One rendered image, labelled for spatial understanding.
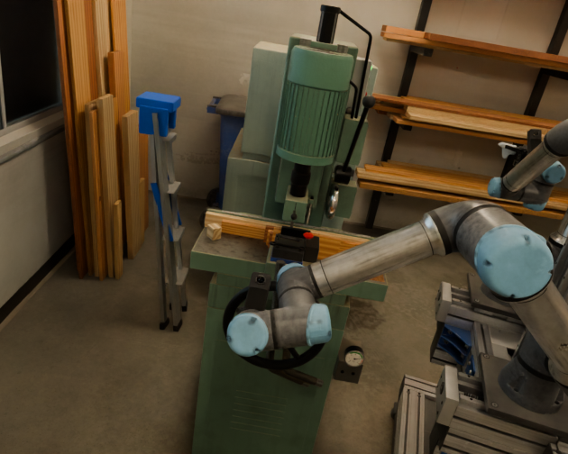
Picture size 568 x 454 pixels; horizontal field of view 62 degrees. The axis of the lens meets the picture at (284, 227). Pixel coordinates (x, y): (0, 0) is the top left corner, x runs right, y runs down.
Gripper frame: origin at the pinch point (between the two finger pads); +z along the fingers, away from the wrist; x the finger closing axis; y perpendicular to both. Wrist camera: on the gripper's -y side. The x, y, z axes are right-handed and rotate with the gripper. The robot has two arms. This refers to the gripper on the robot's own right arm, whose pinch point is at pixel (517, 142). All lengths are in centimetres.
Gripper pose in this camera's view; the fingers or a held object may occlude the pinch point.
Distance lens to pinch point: 223.1
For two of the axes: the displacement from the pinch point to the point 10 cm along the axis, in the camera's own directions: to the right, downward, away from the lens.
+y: -0.2, 9.1, 4.2
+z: 0.4, -4.2, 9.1
